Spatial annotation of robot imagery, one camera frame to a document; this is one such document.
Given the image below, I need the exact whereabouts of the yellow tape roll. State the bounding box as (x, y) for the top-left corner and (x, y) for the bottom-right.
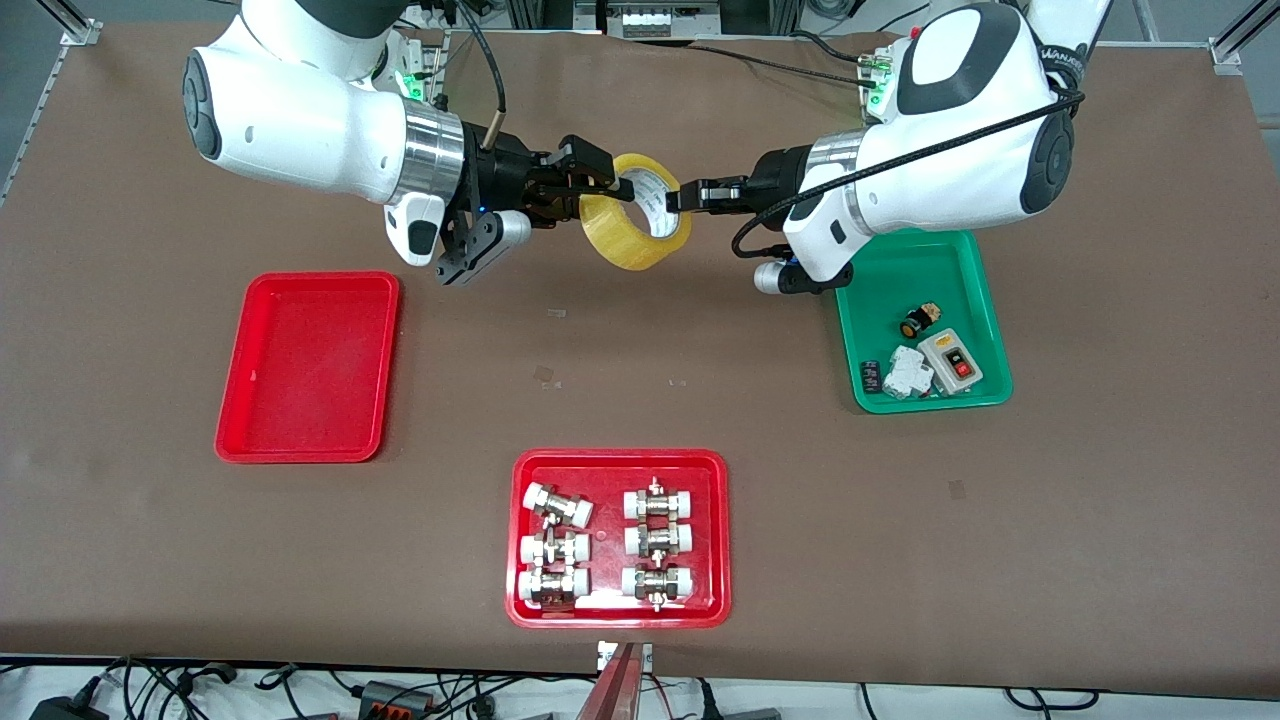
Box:
(580, 153), (693, 273)

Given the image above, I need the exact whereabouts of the green plastic tray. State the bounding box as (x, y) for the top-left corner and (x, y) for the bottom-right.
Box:
(835, 228), (1014, 414)

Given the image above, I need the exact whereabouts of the empty red plastic tray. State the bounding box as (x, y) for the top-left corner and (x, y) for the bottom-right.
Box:
(214, 271), (401, 465)

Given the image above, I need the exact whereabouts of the red tray with fittings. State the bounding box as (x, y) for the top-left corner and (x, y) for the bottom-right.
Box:
(505, 448), (732, 630)

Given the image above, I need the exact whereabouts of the white power strip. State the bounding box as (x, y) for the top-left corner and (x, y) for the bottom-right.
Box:
(605, 0), (721, 39)

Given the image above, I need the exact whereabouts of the white circuit breaker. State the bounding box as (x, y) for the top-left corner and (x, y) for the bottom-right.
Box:
(883, 346), (936, 401)

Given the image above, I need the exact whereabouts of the metal fitting with white caps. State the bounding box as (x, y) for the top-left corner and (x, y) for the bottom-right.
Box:
(621, 564), (695, 612)
(623, 477), (696, 521)
(519, 530), (591, 569)
(624, 522), (695, 559)
(517, 567), (591, 609)
(522, 482), (594, 529)

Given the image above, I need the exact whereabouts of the red aluminium bar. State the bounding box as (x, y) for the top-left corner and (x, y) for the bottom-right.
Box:
(575, 642), (641, 720)

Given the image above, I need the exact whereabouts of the grey connector box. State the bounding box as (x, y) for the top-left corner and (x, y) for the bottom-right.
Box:
(355, 680), (436, 717)

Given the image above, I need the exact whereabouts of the black power adapter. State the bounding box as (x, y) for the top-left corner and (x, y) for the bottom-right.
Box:
(30, 695), (106, 720)

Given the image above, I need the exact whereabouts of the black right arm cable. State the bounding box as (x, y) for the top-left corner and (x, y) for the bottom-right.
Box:
(455, 0), (507, 151)

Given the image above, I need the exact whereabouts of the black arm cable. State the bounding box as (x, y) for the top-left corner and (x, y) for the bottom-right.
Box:
(455, 0), (507, 151)
(732, 90), (1086, 259)

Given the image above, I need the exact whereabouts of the black cable on table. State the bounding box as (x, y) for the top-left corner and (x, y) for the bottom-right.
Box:
(690, 42), (873, 87)
(790, 30), (876, 64)

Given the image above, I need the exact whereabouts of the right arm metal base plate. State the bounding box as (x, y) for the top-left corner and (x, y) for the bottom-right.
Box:
(390, 30), (446, 103)

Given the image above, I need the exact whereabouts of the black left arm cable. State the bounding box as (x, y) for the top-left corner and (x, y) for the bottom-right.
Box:
(732, 90), (1086, 259)

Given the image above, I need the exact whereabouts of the grey red-black switch box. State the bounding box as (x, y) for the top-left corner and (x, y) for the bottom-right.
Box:
(917, 329), (984, 397)

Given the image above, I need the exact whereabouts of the aluminium frame profile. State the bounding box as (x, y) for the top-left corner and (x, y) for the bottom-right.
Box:
(1208, 0), (1280, 77)
(0, 0), (103, 206)

